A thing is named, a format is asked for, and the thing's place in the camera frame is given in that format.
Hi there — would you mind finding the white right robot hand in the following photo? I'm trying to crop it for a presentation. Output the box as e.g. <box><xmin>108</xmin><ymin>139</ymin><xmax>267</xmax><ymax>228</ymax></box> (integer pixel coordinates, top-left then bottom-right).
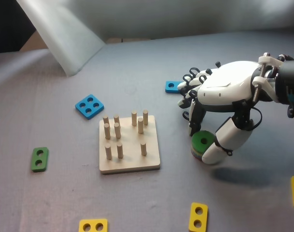
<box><xmin>177</xmin><ymin>60</ymin><xmax>261</xmax><ymax>165</ymax></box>

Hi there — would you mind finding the green ring stack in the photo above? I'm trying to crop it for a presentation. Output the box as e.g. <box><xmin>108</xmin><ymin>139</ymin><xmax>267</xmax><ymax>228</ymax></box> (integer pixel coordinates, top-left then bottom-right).
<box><xmin>190</xmin><ymin>130</ymin><xmax>215</xmax><ymax>160</ymax></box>

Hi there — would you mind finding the blue two-hole rectangle block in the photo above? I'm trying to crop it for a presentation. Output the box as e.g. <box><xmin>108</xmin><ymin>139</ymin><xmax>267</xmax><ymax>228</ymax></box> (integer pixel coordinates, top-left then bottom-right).
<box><xmin>165</xmin><ymin>81</ymin><xmax>183</xmax><ymax>94</ymax></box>

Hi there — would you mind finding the wooden peg board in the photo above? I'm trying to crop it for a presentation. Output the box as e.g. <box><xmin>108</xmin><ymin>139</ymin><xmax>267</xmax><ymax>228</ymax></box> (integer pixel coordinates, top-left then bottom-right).
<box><xmin>99</xmin><ymin>110</ymin><xmax>161</xmax><ymax>175</ymax></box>

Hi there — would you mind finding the yellow two-hole rectangle block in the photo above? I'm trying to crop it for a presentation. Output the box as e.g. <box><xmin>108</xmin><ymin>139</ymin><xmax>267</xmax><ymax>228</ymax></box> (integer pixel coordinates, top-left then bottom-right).
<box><xmin>78</xmin><ymin>218</ymin><xmax>108</xmax><ymax>232</ymax></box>
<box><xmin>188</xmin><ymin>202</ymin><xmax>209</xmax><ymax>232</ymax></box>

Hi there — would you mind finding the blue four-hole square block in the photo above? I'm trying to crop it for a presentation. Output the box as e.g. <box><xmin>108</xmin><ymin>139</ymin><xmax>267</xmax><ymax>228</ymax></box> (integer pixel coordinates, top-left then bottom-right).
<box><xmin>74</xmin><ymin>94</ymin><xmax>105</xmax><ymax>120</ymax></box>

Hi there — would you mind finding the green two-hole rectangle block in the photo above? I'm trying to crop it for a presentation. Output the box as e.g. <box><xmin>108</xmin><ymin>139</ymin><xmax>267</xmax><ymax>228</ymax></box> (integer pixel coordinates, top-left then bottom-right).
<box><xmin>30</xmin><ymin>146</ymin><xmax>50</xmax><ymax>173</ymax></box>

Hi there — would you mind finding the grey table cloth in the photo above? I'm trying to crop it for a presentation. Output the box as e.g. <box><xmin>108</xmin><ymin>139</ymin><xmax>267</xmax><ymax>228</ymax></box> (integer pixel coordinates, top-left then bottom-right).
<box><xmin>0</xmin><ymin>30</ymin><xmax>294</xmax><ymax>232</ymax></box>

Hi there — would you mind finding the white sheet backdrop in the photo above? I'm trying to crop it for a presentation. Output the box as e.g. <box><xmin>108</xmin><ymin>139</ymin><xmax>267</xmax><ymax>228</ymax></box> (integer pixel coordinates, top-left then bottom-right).
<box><xmin>16</xmin><ymin>0</ymin><xmax>294</xmax><ymax>78</ymax></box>

